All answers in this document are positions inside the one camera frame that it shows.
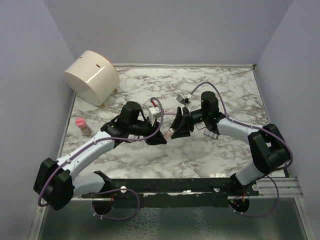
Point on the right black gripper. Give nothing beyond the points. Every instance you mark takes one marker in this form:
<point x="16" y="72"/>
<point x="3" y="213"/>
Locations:
<point x="181" y="127"/>

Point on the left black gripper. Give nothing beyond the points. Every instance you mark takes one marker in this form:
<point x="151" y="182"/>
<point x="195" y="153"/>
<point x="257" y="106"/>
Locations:
<point x="157" y="138"/>

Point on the staple box with staples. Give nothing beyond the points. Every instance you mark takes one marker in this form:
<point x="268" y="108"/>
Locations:
<point x="211" y="134"/>

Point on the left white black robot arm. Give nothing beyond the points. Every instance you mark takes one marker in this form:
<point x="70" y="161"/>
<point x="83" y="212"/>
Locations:
<point x="58" y="181"/>

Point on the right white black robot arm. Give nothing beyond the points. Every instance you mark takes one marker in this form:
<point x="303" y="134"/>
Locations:
<point x="266" y="143"/>

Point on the red white staple box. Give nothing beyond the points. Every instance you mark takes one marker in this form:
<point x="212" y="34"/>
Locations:
<point x="170" y="111"/>

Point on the pink capped bottle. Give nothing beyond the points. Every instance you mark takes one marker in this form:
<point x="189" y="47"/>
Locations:
<point x="83" y="126"/>

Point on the cream round bread box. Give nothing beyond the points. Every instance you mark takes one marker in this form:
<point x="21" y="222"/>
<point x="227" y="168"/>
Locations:
<point x="93" y="77"/>

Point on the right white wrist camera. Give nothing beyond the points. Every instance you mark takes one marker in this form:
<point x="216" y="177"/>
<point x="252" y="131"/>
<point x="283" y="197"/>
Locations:
<point x="185" y="99"/>

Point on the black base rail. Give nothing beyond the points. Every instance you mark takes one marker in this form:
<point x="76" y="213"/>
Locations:
<point x="170" y="192"/>

